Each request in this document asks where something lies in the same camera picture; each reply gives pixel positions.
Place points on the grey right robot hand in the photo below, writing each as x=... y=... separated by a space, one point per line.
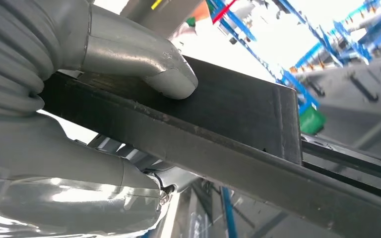
x=78 y=184

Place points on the blue metal shelf rack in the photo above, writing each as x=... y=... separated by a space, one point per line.
x=243 y=29

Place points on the blue wheeled shelf rack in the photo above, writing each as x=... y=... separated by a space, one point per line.
x=351 y=49

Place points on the green plastic crate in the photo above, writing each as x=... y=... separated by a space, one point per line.
x=312 y=121

